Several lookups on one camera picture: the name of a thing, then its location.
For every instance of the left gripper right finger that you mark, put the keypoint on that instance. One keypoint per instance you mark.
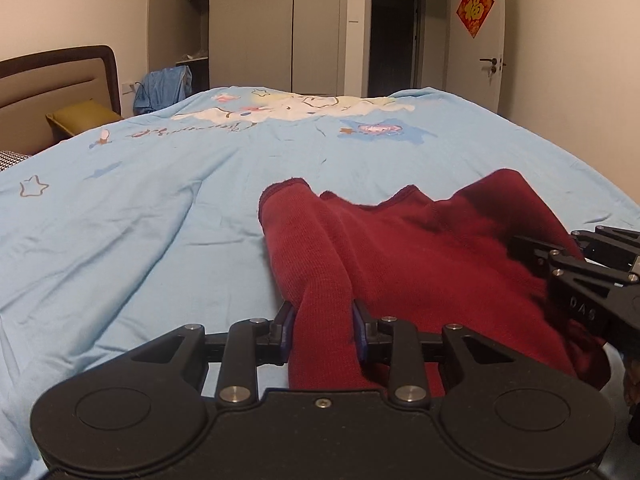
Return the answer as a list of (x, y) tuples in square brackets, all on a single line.
[(395, 343)]

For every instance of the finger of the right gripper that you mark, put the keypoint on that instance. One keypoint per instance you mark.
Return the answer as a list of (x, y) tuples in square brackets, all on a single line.
[(543, 259)]

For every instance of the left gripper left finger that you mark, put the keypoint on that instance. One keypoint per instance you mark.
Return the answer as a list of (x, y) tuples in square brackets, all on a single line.
[(250, 344)]

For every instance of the dark red garment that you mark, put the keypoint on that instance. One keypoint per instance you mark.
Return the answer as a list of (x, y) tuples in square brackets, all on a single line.
[(429, 262)]

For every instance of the blue clothes pile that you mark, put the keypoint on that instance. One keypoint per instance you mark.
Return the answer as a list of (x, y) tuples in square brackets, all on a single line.
[(162, 88)]

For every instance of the light blue bed quilt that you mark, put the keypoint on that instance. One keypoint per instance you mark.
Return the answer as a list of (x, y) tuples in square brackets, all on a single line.
[(130, 230)]

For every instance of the white room door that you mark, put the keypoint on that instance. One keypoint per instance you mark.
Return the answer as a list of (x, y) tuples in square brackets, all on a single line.
[(463, 75)]

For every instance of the red door decoration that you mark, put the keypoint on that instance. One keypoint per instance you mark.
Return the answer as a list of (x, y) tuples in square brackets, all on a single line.
[(473, 13)]

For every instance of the yellow pillow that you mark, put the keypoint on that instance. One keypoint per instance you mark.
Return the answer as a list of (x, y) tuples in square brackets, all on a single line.
[(80, 117)]

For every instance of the grey wardrobe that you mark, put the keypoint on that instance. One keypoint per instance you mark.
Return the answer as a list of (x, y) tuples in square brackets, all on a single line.
[(306, 46)]

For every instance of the brown padded headboard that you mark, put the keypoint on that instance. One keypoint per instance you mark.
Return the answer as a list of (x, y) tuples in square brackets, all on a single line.
[(36, 85)]

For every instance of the black door handle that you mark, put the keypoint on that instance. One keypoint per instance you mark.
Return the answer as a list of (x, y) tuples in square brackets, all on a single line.
[(491, 66)]

